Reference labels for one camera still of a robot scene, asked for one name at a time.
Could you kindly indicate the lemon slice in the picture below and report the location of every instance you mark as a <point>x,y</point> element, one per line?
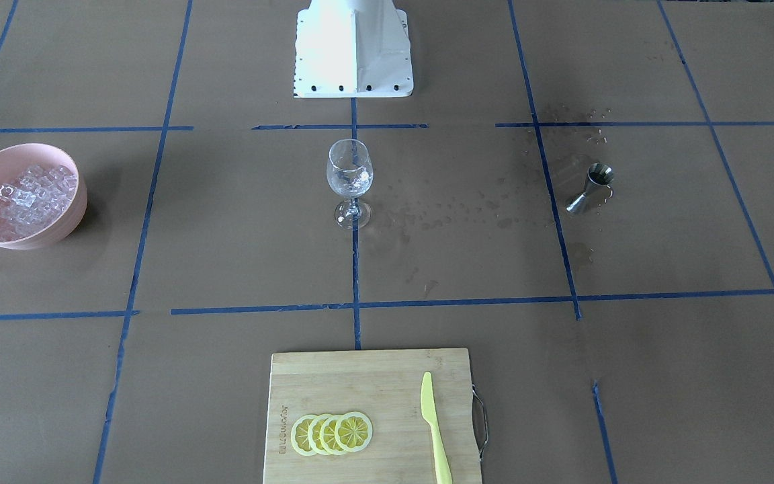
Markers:
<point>300,435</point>
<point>328,436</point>
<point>313,434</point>
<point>353,431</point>

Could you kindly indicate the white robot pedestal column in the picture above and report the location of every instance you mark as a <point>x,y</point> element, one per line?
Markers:
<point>352,49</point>

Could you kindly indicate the steel double jigger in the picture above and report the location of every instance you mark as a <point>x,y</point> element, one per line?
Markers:
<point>596,188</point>

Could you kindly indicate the clear wine glass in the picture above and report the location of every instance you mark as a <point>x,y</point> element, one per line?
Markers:
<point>350,174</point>

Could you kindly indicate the yellow plastic knife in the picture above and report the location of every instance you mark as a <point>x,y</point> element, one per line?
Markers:
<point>442,472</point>

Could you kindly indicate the pink bowl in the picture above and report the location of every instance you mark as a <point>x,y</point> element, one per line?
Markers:
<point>13,161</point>

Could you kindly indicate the bamboo cutting board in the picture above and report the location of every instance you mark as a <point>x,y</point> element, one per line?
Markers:
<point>385,385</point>

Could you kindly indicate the pile of clear ice cubes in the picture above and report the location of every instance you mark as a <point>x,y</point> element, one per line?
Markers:
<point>34,199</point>

